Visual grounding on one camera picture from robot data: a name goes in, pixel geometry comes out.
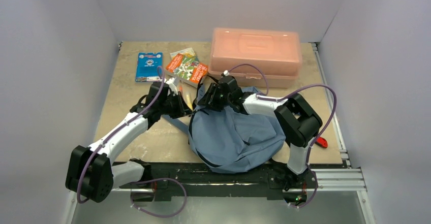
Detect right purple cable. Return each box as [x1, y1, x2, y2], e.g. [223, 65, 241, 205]
[223, 63, 337, 210]

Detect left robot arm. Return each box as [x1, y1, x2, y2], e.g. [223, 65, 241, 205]
[65, 78, 191, 204]

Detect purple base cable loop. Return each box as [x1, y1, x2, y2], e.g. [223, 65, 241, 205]
[130, 178, 188, 219]

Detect blue student backpack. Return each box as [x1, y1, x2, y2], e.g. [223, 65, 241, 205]
[165, 76, 289, 174]

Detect yellow highlighter pen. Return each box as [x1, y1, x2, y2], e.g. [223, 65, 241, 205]
[184, 92, 193, 111]

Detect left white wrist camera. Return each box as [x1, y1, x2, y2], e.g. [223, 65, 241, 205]
[165, 77, 179, 94]

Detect blue treehouse book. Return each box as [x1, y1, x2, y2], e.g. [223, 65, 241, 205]
[135, 52, 163, 83]

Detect orange treehouse book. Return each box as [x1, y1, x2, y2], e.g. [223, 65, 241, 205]
[165, 53, 208, 88]

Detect red utility knife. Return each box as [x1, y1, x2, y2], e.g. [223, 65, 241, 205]
[315, 137, 328, 148]

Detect pink plastic storage box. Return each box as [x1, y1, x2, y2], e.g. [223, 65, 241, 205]
[208, 27, 302, 88]

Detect yellow treehouse book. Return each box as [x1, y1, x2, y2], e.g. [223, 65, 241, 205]
[170, 47, 196, 59]

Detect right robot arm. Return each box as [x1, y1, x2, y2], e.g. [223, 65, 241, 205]
[194, 76, 328, 187]

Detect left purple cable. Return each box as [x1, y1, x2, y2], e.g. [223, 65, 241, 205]
[76, 66, 167, 205]

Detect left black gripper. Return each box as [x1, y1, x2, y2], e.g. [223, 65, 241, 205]
[159, 91, 193, 119]

